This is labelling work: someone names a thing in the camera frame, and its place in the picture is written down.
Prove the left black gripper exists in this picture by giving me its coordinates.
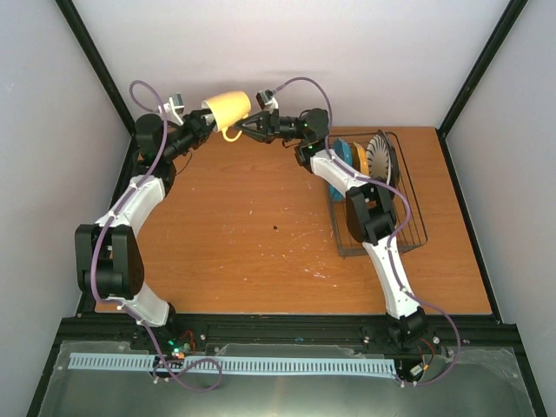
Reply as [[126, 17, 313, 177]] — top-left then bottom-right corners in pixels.
[[162, 109, 223, 161]]

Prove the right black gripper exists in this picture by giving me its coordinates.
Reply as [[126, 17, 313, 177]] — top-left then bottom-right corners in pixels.
[[234, 109, 305, 146]]

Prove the yellow mug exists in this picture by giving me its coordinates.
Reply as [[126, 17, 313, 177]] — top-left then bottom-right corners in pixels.
[[201, 90, 252, 142]]

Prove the teal polka dot plate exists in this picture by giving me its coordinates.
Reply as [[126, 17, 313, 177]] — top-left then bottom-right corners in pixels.
[[329, 137, 353, 202]]

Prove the yellow plate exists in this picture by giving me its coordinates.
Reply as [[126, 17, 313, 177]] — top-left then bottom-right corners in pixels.
[[350, 142, 369, 176]]

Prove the white blue striped plate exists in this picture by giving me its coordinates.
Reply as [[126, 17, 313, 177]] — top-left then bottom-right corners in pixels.
[[366, 130, 392, 182]]

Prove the black rimmed striped plate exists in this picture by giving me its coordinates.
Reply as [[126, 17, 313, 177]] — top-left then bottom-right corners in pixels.
[[375, 130, 400, 188]]

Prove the black wire dish rack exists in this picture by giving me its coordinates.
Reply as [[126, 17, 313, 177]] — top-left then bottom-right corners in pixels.
[[325, 130, 427, 257]]

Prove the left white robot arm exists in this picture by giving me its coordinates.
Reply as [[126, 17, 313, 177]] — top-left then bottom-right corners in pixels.
[[75, 109, 215, 350]]

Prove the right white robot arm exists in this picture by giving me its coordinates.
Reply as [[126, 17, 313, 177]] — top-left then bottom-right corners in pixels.
[[234, 108, 427, 349]]

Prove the left controller board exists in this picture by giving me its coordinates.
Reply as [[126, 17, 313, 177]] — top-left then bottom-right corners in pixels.
[[168, 330, 196, 360]]

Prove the controller board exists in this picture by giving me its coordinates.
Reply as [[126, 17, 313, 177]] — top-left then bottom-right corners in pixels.
[[168, 330, 196, 360], [410, 338, 435, 380]]

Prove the right controller board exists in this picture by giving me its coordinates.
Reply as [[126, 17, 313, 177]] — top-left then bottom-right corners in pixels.
[[410, 338, 435, 380]]

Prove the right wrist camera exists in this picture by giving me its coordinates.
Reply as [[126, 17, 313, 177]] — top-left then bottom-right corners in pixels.
[[255, 89, 279, 110]]

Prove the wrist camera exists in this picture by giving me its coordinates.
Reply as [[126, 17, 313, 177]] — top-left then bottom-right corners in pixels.
[[255, 89, 279, 110], [159, 93, 185, 126]]

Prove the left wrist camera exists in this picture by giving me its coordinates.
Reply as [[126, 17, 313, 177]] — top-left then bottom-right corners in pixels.
[[159, 93, 185, 126]]

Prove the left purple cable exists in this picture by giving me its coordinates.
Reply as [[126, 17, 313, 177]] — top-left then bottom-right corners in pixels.
[[89, 80, 223, 390]]

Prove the purple cable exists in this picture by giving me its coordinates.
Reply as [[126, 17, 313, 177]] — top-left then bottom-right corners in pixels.
[[89, 80, 223, 390], [271, 76, 462, 387]]

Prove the black aluminium frame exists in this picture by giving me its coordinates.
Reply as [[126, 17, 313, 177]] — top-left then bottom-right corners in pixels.
[[28, 1, 546, 416]]

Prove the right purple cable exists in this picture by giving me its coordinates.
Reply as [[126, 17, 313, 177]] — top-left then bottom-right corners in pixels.
[[271, 76, 462, 387]]

